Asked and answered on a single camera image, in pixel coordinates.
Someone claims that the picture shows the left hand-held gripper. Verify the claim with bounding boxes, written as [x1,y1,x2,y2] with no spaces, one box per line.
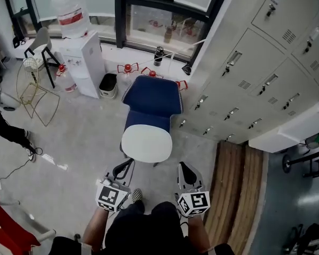
[95,158,136,213]

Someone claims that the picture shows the blue fabric chair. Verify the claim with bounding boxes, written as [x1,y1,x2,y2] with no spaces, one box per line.
[119,75,184,167]

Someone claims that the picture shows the black floor cable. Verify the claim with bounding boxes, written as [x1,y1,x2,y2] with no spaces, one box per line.
[0,147,44,181]

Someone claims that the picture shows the gold wire chair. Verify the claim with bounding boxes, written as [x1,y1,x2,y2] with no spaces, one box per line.
[15,57,61,128]

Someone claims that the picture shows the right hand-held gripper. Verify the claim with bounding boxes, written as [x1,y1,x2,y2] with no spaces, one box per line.
[174,161,212,219]

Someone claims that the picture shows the white tube frame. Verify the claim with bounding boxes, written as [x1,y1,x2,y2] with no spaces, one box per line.
[0,198,57,244]

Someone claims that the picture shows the black thermos bottle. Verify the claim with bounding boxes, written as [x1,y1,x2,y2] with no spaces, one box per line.
[153,46,164,67]

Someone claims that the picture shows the grey metal locker cabinet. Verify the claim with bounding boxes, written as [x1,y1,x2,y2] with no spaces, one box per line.
[172,0,319,145]

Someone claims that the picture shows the person's right forearm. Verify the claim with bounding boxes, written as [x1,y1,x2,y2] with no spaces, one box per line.
[186,215,211,252]

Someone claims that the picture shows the black and white waste bin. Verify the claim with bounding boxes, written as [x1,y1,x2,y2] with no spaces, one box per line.
[98,73,119,100]

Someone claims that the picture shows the black metal stand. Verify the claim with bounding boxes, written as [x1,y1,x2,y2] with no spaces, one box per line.
[281,147,319,180]

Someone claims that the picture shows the white box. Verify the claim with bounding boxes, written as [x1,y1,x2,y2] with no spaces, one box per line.
[248,100,319,154]

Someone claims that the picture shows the person's checkered shoe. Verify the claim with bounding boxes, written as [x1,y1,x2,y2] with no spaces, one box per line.
[131,188,144,205]

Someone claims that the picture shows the white round appliance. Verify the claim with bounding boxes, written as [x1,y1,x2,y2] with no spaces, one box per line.
[0,83,21,112]

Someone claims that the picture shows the person's black clothing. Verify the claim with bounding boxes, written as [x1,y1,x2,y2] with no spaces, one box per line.
[49,200,236,255]

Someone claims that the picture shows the brown bottle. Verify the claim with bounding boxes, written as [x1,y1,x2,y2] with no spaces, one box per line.
[163,26,174,45]

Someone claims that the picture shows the person's left forearm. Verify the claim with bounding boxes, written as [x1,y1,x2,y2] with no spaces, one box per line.
[81,207,110,252]

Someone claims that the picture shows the wooden slatted bench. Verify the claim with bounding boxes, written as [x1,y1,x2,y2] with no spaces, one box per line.
[203,140,264,255]

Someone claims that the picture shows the clear water jug red cap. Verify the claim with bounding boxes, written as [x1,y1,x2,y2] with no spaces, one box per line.
[55,64,79,94]

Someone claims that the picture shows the wrapped water jug red label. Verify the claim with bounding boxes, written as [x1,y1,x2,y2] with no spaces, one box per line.
[51,0,92,39]

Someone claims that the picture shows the red fabric banner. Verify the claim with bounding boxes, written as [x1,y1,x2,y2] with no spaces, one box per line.
[0,191,41,255]

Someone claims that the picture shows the grey chair black legs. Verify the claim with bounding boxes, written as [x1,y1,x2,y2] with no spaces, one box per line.
[23,27,62,89]

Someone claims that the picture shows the white seat cushion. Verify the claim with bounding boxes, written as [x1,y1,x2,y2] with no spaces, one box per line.
[121,124,173,164]

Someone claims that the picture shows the white water dispenser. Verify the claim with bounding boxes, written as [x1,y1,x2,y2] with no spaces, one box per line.
[59,30,107,99]

